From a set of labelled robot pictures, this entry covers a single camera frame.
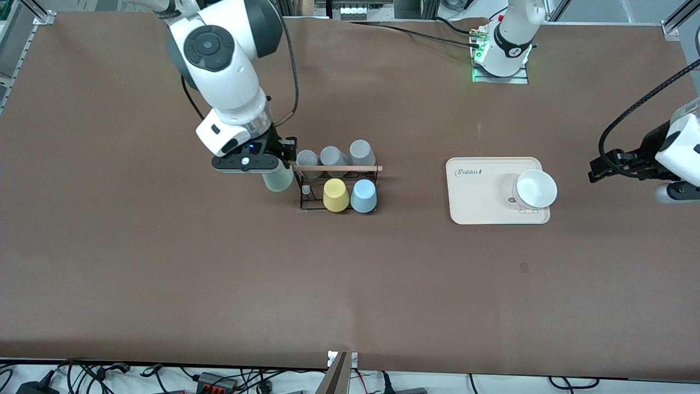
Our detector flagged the pale green cup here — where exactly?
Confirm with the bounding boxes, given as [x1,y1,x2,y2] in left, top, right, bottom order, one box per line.
[262,167,296,193]

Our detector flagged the light blue cup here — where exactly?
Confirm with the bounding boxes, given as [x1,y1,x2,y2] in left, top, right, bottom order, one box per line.
[350,179,377,213]

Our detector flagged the grey cup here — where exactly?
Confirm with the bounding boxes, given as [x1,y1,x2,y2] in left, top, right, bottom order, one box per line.
[349,140,376,176]
[297,150,320,179]
[320,146,349,177]

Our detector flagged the yellow cup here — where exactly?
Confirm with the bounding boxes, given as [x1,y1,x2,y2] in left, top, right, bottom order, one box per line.
[323,179,351,213]

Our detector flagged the white bowl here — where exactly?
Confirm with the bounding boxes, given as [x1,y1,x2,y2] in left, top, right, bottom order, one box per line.
[512,169,558,212]

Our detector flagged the beige rabbit print tray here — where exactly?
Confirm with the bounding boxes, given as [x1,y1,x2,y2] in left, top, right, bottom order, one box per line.
[446,157,551,225]

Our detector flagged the grey terminal block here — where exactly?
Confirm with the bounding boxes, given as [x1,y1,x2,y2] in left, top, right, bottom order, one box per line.
[339,4,394,21]

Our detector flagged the black power strip orange switches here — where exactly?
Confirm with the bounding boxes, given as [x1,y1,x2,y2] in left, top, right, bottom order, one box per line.
[196,372,239,392]

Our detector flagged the black power adapter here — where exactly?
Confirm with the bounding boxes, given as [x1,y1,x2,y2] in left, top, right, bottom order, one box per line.
[15,379,61,394]

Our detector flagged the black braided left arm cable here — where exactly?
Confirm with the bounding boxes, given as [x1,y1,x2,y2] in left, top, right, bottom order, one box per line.
[599,25,700,160]

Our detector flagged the black wire cup rack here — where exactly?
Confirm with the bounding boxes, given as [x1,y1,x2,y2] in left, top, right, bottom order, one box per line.
[293,164,383,212]

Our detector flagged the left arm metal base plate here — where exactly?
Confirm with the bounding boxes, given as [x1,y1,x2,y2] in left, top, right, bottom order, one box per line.
[471,27,530,84]

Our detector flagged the long black table cable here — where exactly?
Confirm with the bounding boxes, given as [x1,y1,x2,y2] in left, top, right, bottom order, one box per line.
[350,21,475,47]

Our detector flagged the short black table cable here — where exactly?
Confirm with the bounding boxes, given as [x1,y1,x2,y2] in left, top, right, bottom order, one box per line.
[435,18,475,36]

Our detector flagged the black looped floor cable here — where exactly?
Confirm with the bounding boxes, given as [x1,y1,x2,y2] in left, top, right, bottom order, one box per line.
[549,376,600,390]

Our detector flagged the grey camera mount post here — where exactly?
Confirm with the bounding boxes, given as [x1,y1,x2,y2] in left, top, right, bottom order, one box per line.
[317,351,351,394]

